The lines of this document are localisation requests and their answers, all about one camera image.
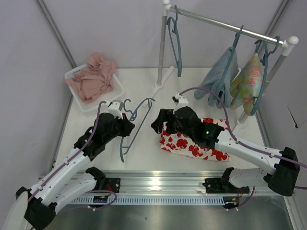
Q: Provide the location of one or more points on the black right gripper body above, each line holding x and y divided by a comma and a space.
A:
164, 120

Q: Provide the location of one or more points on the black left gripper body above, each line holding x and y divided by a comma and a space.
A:
123, 125

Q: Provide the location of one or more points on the red poppy print skirt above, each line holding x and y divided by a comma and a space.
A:
181, 144

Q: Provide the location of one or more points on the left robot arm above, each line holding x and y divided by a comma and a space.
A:
48, 196

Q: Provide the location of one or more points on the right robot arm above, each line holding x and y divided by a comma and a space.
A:
278, 169

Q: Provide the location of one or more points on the teal hanger with blue garment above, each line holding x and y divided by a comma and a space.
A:
232, 50

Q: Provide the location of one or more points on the teal hanger with floral garment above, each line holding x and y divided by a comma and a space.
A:
261, 82

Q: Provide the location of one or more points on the pink crumpled garment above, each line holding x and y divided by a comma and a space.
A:
95, 80

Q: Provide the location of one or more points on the light blue fleece garment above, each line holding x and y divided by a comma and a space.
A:
212, 79

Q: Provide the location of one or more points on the pastel floral garment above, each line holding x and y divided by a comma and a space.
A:
245, 85

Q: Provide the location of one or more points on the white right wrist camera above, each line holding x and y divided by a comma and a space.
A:
179, 99

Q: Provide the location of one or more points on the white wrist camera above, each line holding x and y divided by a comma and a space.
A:
179, 99
115, 108

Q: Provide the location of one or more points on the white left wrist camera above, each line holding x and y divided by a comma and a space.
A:
115, 108

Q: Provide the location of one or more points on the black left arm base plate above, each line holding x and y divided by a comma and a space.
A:
110, 184

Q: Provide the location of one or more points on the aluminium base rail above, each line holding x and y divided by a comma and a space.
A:
162, 183

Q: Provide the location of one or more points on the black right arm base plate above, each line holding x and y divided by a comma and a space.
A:
216, 186

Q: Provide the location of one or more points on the white slotted cable duct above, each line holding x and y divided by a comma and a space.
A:
198, 200

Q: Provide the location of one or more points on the grey corner frame post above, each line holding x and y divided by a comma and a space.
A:
55, 31

